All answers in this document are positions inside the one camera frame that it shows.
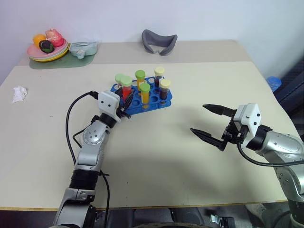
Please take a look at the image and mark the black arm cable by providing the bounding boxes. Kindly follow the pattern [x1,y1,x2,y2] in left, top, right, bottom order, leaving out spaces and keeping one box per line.
[237,141,304,167]
[66,91,111,228]

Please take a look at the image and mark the blue test tube rack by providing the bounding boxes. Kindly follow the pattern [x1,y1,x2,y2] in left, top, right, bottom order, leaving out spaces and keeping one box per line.
[110,76,172,116]

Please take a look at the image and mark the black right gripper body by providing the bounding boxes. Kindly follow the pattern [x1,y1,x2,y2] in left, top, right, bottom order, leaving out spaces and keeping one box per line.
[218,118,248,152]

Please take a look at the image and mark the black caster wheel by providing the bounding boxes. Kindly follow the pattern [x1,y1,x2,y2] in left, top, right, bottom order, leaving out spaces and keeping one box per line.
[209,213,236,228]

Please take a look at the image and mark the brown tube with cream cap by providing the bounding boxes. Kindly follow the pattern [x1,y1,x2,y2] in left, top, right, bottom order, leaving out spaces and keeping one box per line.
[154,67,165,87]
[159,79,172,101]

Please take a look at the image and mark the grey headset face pad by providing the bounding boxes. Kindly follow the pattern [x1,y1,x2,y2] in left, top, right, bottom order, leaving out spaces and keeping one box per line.
[141,29,179,57]

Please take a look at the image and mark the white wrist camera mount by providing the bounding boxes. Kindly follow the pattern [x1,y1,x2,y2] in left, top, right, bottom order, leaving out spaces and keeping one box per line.
[234,103,262,148]
[97,91,121,123]

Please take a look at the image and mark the green table mat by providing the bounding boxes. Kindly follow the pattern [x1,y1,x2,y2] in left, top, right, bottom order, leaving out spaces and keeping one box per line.
[28,46,98,70]

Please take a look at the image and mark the orange toy fruit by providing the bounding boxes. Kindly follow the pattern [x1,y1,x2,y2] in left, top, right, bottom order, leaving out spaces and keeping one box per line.
[33,34,47,48]

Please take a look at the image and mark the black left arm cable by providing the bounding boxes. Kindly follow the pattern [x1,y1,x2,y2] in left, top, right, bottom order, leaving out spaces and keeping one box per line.
[66,91,111,228]

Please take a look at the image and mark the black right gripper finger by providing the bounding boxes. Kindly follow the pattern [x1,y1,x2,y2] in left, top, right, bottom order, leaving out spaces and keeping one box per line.
[190,127,225,150]
[202,103,238,117]

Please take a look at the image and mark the stacked pastel plates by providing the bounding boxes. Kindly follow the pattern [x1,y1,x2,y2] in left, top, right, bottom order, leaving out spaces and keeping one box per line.
[26,39,70,63]

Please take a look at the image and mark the pale green pouch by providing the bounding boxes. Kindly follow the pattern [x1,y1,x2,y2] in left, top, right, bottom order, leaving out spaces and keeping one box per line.
[68,41,99,58]

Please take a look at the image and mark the red tube with green cap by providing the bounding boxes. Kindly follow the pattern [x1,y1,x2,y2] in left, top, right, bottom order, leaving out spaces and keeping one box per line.
[121,76,133,100]
[114,74,128,95]

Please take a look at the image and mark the pink toy food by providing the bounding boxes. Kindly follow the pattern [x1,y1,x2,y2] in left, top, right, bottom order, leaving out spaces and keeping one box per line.
[45,28,65,48]

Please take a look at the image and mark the dark rounded shape under table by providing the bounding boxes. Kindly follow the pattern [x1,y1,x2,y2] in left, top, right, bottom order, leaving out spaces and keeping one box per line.
[95,207,208,228]

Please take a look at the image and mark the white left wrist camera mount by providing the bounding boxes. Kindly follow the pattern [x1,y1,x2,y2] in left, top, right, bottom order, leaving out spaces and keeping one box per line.
[97,91,121,123]

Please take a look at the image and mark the blue water bottle cap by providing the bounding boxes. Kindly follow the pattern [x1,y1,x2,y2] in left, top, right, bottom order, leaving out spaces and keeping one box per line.
[266,76,283,94]

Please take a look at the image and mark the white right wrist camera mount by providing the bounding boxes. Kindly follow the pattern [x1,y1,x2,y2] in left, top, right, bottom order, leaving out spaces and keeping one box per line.
[234,103,262,148]

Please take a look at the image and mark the dark object beside table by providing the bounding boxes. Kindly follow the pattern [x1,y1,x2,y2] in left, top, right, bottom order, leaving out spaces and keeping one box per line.
[272,56,304,125]

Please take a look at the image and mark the crumpled white tissue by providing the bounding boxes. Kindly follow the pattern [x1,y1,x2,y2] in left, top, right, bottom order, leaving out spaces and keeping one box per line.
[11,85,28,104]

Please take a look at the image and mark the yellow tube with green cap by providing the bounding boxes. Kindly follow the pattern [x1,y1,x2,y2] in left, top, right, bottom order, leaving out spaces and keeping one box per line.
[139,83,151,105]
[135,69,146,89]

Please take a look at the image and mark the dark toy mangosteen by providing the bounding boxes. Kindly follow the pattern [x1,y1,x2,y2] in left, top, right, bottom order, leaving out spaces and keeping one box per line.
[38,40,55,54]

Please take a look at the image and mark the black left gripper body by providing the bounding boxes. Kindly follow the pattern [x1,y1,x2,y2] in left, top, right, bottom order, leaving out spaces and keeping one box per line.
[115,105,132,120]

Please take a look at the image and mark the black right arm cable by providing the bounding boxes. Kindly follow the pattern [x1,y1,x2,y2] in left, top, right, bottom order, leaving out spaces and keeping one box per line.
[237,141,304,167]

